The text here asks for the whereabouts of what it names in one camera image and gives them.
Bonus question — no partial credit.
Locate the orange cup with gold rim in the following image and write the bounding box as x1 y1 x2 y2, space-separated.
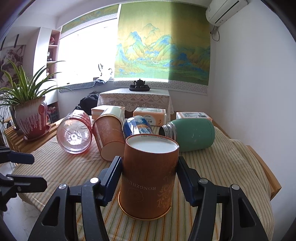
118 134 179 220

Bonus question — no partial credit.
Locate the wooden slatted plant stand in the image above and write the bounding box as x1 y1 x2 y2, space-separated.
4 123 58 153

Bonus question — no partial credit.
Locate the striped yellow tablecloth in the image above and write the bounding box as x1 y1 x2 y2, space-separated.
14 130 274 240

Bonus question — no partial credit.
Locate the green thermos flask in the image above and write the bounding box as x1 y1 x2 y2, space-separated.
159 118 215 152

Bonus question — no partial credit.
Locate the orange paper tube canister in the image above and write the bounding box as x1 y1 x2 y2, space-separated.
92 106 125 162

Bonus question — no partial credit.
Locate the clear pink plastic bottle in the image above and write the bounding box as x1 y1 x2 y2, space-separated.
57 109 92 154

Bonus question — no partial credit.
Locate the blue orange soda bottle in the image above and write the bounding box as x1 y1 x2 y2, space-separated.
123 115 153 138

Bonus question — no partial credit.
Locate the potted spider plant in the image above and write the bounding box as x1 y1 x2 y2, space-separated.
1 61 69 140

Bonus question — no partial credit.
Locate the orange white box right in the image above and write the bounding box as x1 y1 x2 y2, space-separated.
176 111 212 122

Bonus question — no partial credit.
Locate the orange white box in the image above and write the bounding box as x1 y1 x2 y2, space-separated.
176 111 212 122
133 107 167 126

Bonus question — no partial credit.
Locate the white tissue box left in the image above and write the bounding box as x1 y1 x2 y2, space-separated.
91 105 114 120

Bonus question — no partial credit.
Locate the orange white box middle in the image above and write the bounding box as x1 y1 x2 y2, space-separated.
133 107 167 126

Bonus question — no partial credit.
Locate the black bag on floor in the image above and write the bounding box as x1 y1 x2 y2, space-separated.
75 94 99 115

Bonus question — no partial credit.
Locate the lace covered side table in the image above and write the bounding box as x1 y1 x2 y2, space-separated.
97 88 174 118

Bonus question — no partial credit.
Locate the black teapot on tray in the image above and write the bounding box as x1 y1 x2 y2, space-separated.
129 79 151 92

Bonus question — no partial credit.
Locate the green landscape roller blind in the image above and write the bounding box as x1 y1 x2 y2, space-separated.
115 1 211 95

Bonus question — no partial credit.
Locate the white air conditioner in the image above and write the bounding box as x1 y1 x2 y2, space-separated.
206 0 248 27

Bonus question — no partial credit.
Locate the floral wall picture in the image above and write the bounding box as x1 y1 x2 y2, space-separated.
1 45 26 88

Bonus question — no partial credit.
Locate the white pink wall shelf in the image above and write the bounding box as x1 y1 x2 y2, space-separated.
32 27 61 105

